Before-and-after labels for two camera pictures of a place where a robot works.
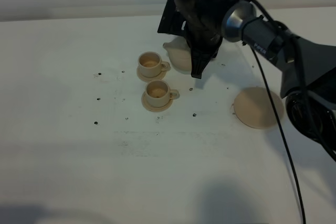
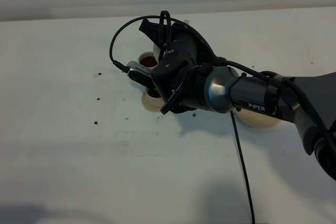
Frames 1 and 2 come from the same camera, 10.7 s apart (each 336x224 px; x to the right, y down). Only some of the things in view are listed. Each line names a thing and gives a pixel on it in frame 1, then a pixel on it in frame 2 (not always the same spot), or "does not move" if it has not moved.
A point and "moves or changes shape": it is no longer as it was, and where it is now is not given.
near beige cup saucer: x=154 y=108 does not move
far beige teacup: x=150 y=64 does not move
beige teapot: x=179 y=52 moves or changes shape
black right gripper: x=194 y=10 to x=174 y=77
